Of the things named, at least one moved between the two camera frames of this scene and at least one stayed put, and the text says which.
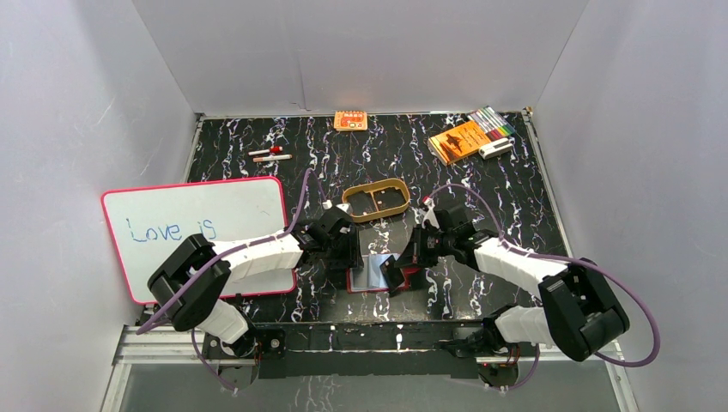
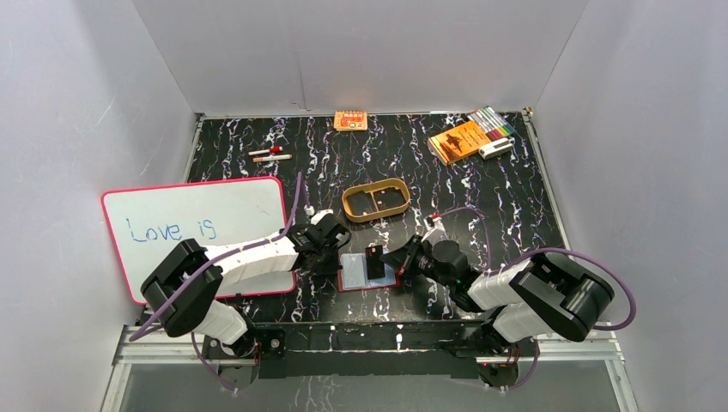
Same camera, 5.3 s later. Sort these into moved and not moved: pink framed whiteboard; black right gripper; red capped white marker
Moved: black right gripper
Not moved: pink framed whiteboard; red capped white marker
